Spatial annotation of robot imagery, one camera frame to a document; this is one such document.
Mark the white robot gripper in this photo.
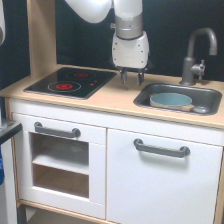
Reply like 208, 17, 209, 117
112, 32, 149, 86

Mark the light blue pot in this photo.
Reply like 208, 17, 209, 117
150, 93, 194, 111

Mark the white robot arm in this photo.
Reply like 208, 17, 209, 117
65, 0, 149, 85

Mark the grey metal sink basin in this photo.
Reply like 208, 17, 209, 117
134, 83, 222, 115

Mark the black toy stove top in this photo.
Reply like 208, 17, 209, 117
24, 67, 116, 99

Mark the grey toy faucet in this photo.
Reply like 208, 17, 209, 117
179, 27, 218, 87

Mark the white cabinet door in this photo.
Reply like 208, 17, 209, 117
106, 130, 222, 224

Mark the grey object at left edge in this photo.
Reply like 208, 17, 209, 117
0, 120, 22, 145

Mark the white oven door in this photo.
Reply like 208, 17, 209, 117
13, 114, 106, 219

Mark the grey cabinet door handle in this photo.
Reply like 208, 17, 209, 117
133, 139, 190, 158

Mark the grey oven door handle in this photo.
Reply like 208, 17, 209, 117
34, 122, 81, 138

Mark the wooden side post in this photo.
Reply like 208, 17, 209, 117
27, 0, 57, 77

